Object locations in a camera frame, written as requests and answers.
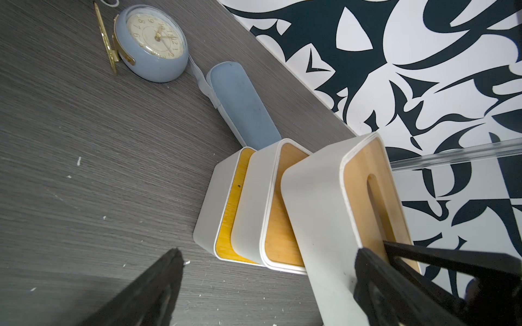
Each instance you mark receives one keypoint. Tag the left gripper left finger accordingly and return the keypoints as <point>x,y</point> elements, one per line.
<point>149,300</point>

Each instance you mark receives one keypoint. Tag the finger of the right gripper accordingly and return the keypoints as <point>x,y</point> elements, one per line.
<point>494,296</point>

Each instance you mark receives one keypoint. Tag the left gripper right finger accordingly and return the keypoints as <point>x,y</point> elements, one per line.
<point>388,298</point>

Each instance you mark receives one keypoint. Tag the yellow top tissue box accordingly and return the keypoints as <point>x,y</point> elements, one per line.
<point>217,215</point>

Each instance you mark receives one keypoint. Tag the wood top tissue box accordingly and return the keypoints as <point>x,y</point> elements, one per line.
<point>262,232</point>
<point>339,200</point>

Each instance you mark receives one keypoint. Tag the blue glasses case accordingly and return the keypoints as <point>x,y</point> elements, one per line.
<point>232,93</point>

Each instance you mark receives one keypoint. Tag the gold key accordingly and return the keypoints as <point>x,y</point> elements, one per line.
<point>111,53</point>

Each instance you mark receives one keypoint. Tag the blue round alarm clock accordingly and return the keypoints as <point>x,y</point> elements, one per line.
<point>150,43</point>

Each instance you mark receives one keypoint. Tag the aluminium frame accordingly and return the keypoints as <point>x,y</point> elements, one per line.
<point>456,156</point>

